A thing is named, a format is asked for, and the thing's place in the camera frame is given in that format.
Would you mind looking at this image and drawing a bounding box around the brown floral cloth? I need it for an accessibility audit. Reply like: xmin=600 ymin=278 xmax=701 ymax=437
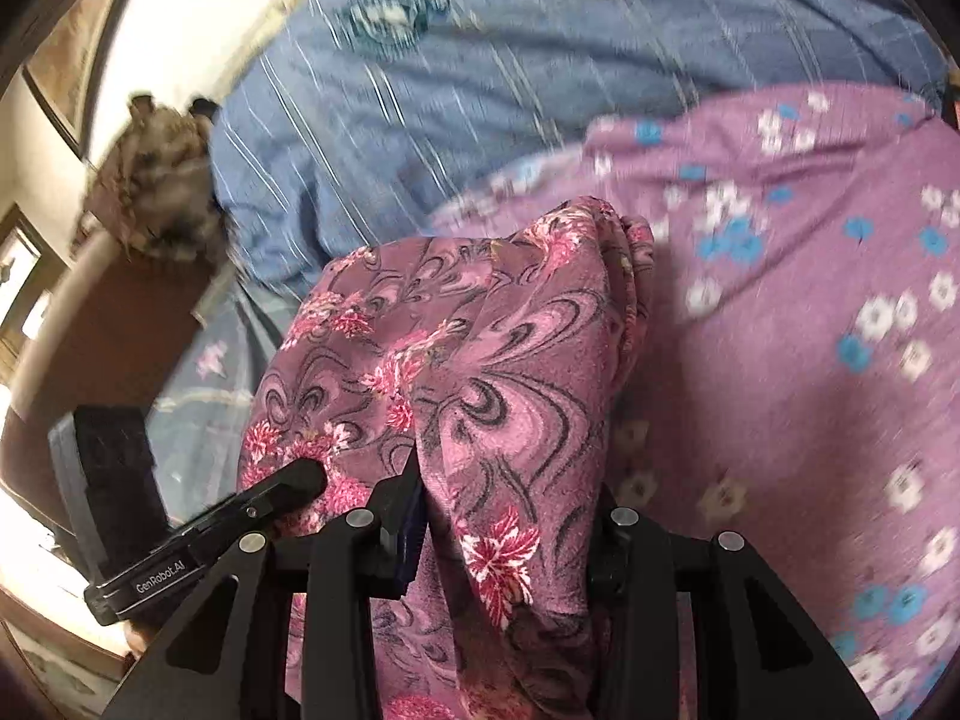
xmin=81 ymin=93 xmax=227 ymax=265

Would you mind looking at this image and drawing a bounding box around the grey star print sheet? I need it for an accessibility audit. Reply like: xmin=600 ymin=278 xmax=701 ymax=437
xmin=152 ymin=276 xmax=302 ymax=515

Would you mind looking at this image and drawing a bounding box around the framed wall picture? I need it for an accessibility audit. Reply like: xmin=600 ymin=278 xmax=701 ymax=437
xmin=21 ymin=0 xmax=140 ymax=160

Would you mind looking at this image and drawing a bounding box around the wooden framed window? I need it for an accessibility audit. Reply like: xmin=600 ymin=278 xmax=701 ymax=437
xmin=0 ymin=202 xmax=72 ymax=387

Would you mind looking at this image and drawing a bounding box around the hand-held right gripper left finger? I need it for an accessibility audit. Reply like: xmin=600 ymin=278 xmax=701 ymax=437
xmin=100 ymin=453 xmax=426 ymax=720

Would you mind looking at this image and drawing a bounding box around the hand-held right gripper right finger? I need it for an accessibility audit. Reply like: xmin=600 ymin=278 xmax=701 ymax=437
xmin=588 ymin=489 xmax=878 ymax=720

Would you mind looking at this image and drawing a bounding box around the maroon pink floral garment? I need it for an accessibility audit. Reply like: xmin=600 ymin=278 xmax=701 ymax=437
xmin=238 ymin=196 xmax=659 ymax=720

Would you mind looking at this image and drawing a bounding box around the blue plaid quilt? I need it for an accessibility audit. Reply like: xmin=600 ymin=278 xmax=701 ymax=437
xmin=208 ymin=0 xmax=947 ymax=302

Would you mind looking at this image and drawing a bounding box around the purple flower print blanket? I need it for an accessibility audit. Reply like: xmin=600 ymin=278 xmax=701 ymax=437
xmin=430 ymin=82 xmax=960 ymax=720

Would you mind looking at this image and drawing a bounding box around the brown wooden headboard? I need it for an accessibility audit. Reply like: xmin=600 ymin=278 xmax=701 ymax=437
xmin=0 ymin=229 xmax=252 ymax=541

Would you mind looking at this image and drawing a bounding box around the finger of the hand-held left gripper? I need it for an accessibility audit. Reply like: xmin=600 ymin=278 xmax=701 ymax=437
xmin=168 ymin=458 xmax=329 ymax=539

